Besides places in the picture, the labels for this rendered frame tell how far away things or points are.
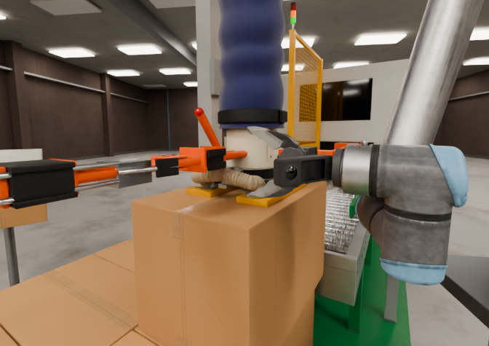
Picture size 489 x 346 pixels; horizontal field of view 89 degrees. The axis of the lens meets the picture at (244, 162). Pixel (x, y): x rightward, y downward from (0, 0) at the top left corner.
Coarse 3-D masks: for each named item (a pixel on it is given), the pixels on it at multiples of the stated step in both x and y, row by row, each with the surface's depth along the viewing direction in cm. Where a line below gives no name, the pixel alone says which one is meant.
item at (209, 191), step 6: (198, 186) 80; (210, 186) 79; (216, 186) 79; (234, 186) 85; (186, 192) 79; (192, 192) 78; (198, 192) 77; (204, 192) 75; (210, 192) 74; (216, 192) 77; (222, 192) 79
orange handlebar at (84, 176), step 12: (156, 156) 54; (168, 156) 53; (180, 156) 53; (228, 156) 68; (240, 156) 73; (96, 168) 39; (108, 168) 40; (180, 168) 53; (84, 180) 37; (96, 180) 39
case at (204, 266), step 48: (240, 192) 81; (144, 240) 70; (192, 240) 59; (240, 240) 51; (288, 240) 69; (144, 288) 72; (192, 288) 61; (240, 288) 53; (288, 288) 71; (192, 336) 63; (240, 336) 54
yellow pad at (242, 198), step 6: (300, 186) 86; (246, 192) 71; (240, 198) 69; (246, 198) 68; (252, 198) 67; (258, 198) 66; (264, 198) 66; (270, 198) 66; (276, 198) 69; (282, 198) 73; (252, 204) 67; (258, 204) 66; (264, 204) 65; (270, 204) 66
